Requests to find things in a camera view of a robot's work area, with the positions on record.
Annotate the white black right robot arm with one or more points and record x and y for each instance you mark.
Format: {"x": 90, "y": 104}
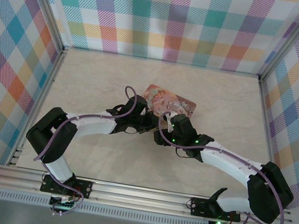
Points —
{"x": 230, "y": 163}

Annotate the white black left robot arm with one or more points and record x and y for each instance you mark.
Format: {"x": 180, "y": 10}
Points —
{"x": 94, "y": 123}

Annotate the small green circuit board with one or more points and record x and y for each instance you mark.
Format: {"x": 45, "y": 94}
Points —
{"x": 63, "y": 203}

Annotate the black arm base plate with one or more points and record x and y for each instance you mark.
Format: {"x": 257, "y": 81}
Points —
{"x": 201, "y": 207}
{"x": 79, "y": 188}

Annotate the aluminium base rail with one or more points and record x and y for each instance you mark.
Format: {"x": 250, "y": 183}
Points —
{"x": 140, "y": 198}

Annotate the aluminium floor side rail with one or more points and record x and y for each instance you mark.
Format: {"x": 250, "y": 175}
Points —
{"x": 38, "y": 105}

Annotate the aluminium frame corner post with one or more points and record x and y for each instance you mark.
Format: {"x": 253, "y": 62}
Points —
{"x": 292, "y": 41}
{"x": 47, "y": 3}

